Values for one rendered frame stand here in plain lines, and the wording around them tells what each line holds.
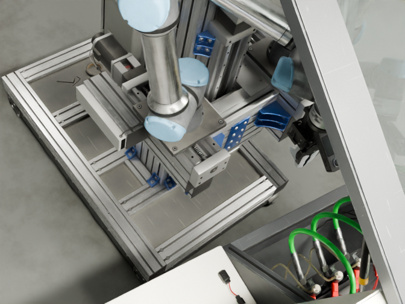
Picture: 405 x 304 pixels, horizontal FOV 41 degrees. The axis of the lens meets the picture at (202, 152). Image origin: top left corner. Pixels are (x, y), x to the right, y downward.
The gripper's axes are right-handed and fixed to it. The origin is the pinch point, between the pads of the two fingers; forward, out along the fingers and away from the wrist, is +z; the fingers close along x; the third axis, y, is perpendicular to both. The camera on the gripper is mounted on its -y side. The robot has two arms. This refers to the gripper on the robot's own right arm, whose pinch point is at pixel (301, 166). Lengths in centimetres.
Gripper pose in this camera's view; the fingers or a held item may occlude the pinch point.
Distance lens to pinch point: 154.3
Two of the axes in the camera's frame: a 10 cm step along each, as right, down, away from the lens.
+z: -1.7, 5.3, 8.3
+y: -5.0, -7.7, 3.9
